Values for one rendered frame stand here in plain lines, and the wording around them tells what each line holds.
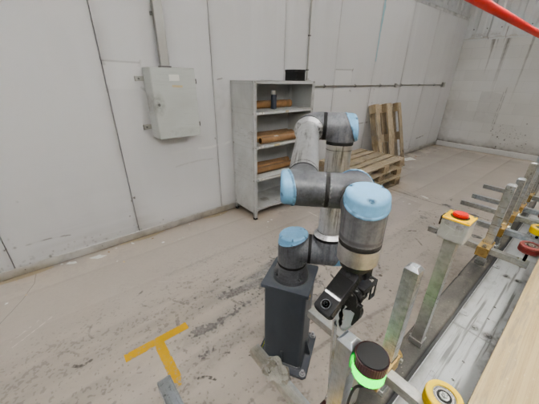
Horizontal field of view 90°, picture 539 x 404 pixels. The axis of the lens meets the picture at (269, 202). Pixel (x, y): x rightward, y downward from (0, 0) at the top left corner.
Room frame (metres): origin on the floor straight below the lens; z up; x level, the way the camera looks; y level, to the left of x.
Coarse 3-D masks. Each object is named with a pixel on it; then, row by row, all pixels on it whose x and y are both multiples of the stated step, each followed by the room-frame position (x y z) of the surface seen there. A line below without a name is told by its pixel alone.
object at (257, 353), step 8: (256, 352) 0.52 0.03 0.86; (264, 352) 0.52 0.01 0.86; (256, 360) 0.50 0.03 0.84; (264, 360) 0.49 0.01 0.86; (280, 384) 0.43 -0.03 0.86; (288, 384) 0.43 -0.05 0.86; (280, 392) 0.42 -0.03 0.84; (288, 392) 0.41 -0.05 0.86; (296, 392) 0.41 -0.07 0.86; (288, 400) 0.40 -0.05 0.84; (296, 400) 0.39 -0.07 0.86; (304, 400) 0.39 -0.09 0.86
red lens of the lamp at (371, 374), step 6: (360, 342) 0.35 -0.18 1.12; (354, 354) 0.33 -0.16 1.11; (354, 360) 0.32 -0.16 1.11; (360, 366) 0.31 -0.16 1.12; (366, 366) 0.30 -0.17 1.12; (360, 372) 0.30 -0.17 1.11; (366, 372) 0.30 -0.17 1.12; (372, 372) 0.29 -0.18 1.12; (378, 372) 0.29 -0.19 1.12; (384, 372) 0.30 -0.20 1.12; (372, 378) 0.29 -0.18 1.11; (378, 378) 0.29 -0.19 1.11
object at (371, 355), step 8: (360, 344) 0.34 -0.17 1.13; (368, 344) 0.34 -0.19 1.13; (376, 344) 0.34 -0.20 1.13; (360, 352) 0.33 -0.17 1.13; (368, 352) 0.33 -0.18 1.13; (376, 352) 0.33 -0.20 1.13; (384, 352) 0.33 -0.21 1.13; (360, 360) 0.31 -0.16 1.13; (368, 360) 0.31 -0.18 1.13; (376, 360) 0.31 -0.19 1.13; (384, 360) 0.31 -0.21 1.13; (376, 368) 0.30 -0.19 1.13; (384, 368) 0.30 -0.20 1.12; (352, 392) 0.34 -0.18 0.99
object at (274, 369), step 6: (270, 360) 0.49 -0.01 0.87; (276, 360) 0.48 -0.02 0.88; (264, 366) 0.47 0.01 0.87; (270, 366) 0.47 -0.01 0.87; (276, 366) 0.46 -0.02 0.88; (282, 366) 0.47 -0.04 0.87; (264, 372) 0.45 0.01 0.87; (270, 372) 0.45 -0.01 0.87; (276, 372) 0.45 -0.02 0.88; (282, 372) 0.46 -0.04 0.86; (288, 372) 0.45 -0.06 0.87; (270, 378) 0.44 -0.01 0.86; (276, 378) 0.44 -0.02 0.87; (282, 378) 0.44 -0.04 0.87; (288, 378) 0.43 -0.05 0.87
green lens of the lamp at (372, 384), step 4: (352, 364) 0.33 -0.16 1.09; (352, 368) 0.32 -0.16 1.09; (352, 372) 0.32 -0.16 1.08; (356, 372) 0.31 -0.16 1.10; (356, 376) 0.31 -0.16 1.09; (360, 376) 0.30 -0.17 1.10; (360, 380) 0.30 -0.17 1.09; (364, 380) 0.30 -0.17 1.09; (368, 380) 0.29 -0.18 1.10; (372, 380) 0.29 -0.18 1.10; (376, 380) 0.29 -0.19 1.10; (380, 380) 0.29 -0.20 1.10; (384, 380) 0.30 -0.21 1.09; (364, 384) 0.30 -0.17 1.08; (368, 384) 0.29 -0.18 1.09; (372, 384) 0.29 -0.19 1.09; (376, 384) 0.29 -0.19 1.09; (380, 384) 0.29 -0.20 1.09; (372, 388) 0.29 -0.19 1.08; (376, 388) 0.29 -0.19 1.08
